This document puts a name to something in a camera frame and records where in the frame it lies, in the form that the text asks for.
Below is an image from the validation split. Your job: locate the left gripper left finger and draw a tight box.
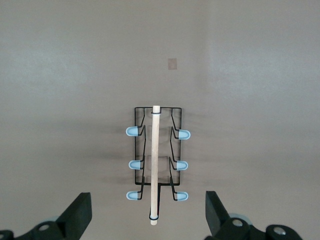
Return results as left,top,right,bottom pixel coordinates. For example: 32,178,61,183
0,191,93,240

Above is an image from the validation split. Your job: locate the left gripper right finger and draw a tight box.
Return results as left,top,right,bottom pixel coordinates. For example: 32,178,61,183
204,190,305,240

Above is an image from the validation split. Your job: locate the black wire cup holder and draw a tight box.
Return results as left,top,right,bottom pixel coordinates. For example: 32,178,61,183
124,104,192,227

